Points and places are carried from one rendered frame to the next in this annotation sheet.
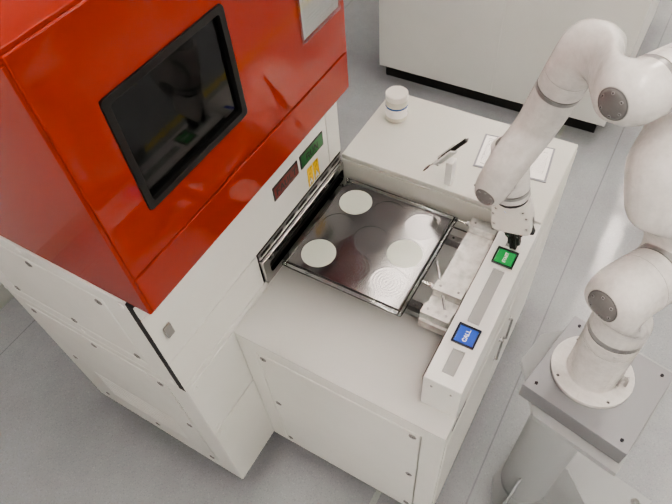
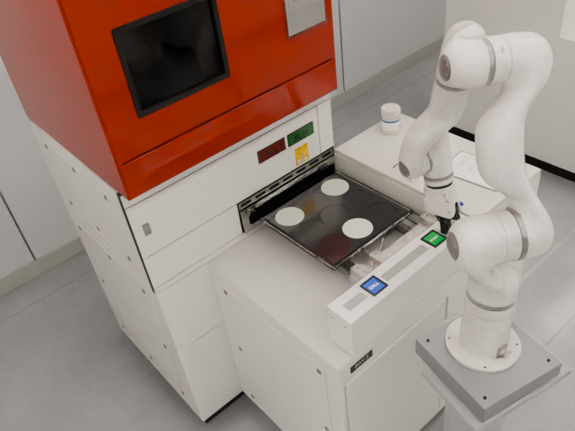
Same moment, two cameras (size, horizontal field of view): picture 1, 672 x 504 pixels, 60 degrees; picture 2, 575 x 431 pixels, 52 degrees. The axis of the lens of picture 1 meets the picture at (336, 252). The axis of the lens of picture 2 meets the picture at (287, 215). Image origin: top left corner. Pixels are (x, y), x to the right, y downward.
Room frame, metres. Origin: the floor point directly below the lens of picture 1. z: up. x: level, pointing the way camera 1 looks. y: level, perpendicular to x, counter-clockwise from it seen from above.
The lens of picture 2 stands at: (-0.48, -0.46, 2.17)
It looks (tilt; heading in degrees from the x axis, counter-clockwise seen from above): 39 degrees down; 19
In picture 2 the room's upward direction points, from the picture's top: 9 degrees counter-clockwise
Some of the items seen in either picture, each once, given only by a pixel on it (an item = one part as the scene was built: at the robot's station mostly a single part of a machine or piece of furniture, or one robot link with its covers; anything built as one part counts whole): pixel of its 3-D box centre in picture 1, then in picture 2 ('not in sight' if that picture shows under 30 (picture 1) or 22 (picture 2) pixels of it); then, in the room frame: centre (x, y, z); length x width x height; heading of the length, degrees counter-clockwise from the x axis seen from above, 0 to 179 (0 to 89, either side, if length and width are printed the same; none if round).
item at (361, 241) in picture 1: (370, 240); (334, 215); (1.04, -0.10, 0.90); 0.34 x 0.34 x 0.01; 55
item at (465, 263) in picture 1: (459, 277); (399, 255); (0.90, -0.33, 0.87); 0.36 x 0.08 x 0.03; 145
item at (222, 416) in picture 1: (213, 305); (218, 268); (1.20, 0.47, 0.41); 0.82 x 0.71 x 0.82; 145
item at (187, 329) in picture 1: (260, 231); (243, 185); (1.01, 0.19, 1.02); 0.82 x 0.03 x 0.40; 145
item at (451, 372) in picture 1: (483, 309); (406, 278); (0.77, -0.36, 0.89); 0.55 x 0.09 x 0.14; 145
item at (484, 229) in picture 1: (483, 228); (432, 221); (1.04, -0.42, 0.89); 0.08 x 0.03 x 0.03; 55
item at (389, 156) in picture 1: (456, 165); (431, 174); (1.30, -0.40, 0.89); 0.62 x 0.35 x 0.14; 55
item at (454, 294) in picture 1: (449, 292); (382, 261); (0.84, -0.28, 0.89); 0.08 x 0.03 x 0.03; 55
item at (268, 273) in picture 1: (305, 219); (290, 192); (1.15, 0.08, 0.89); 0.44 x 0.02 x 0.10; 145
